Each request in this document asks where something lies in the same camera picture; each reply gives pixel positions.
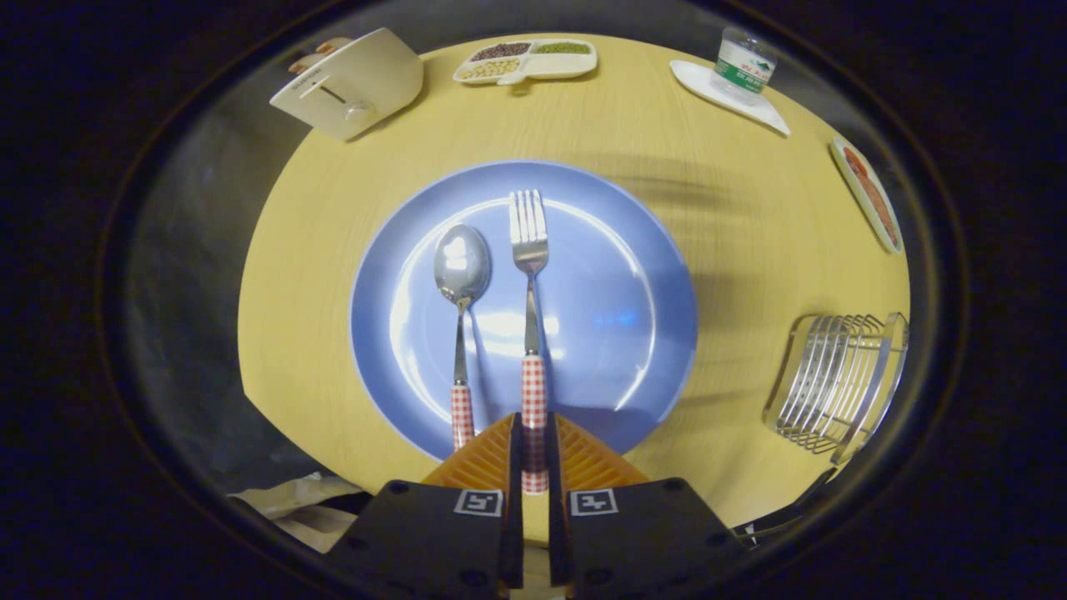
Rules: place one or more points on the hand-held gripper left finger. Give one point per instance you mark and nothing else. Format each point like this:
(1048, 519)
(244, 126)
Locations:
(515, 467)

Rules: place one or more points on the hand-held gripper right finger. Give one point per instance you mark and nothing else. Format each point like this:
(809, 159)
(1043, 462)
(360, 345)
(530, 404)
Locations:
(553, 467)

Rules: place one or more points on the blue plate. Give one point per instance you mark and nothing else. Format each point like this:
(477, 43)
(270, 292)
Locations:
(617, 317)

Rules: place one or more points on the metal cutlery holder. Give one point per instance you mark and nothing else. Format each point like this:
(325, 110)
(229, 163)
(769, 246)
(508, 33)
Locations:
(834, 383)

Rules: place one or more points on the white divided dish with beans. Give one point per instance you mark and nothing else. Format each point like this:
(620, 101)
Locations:
(550, 67)

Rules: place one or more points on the white square coaster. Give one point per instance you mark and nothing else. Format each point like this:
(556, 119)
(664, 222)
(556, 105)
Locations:
(696, 79)

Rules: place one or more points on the pale green plate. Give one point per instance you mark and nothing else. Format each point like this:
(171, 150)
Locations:
(844, 171)

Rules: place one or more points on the cream toaster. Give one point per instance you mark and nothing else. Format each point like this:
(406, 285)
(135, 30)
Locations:
(367, 79)

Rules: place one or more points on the grilled meat slices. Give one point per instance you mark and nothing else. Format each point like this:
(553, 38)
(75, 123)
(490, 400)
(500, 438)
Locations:
(874, 196)

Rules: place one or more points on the clear water bottle green cap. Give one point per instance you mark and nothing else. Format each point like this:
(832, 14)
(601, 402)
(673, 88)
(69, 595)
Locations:
(744, 65)

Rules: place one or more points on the toast slice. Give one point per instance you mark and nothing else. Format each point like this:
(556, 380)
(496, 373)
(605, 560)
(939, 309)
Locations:
(335, 46)
(304, 64)

